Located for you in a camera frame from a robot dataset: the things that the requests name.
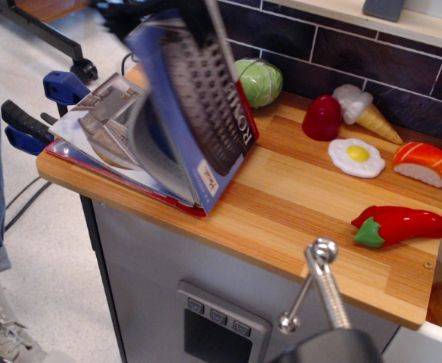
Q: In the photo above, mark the grey object on shelf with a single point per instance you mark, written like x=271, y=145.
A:
x=383, y=9

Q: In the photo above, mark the dark red toy fruit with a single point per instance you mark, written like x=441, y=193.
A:
x=322, y=121

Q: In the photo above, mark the metal clamp screw handle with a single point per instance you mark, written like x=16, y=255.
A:
x=319, y=256

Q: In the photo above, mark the black chair base with caster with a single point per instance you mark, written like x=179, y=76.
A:
x=35, y=17

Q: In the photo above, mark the red toy chili pepper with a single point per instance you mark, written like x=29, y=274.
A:
x=383, y=226

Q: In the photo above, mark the toy salmon sushi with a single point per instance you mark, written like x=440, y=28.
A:
x=419, y=161

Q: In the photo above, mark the toy fried egg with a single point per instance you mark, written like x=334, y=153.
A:
x=357, y=158

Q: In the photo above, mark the toy ice cream cone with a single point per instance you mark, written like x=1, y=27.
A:
x=357, y=107

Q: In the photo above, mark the Rome picture book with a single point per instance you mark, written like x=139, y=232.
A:
x=182, y=135

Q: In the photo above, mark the green toy cabbage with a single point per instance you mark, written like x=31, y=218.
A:
x=261, y=81

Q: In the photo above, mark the beige sneaker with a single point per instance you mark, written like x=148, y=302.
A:
x=15, y=343

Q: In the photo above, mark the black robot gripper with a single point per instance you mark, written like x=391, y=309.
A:
x=122, y=17

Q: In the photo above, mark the grey toy oven cabinet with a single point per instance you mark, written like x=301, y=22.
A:
x=173, y=299

